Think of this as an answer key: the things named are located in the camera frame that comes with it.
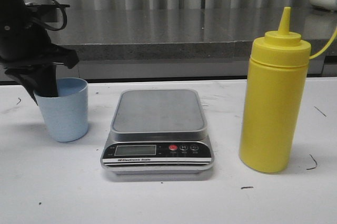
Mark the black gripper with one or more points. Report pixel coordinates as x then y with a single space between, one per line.
25 42

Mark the light blue plastic cup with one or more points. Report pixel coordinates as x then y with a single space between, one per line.
66 116

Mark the yellow squeeze bottle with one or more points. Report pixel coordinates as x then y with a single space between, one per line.
277 71

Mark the silver digital kitchen scale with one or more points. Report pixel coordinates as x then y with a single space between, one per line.
158 133

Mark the grey stone counter ledge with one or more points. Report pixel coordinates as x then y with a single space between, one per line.
173 35

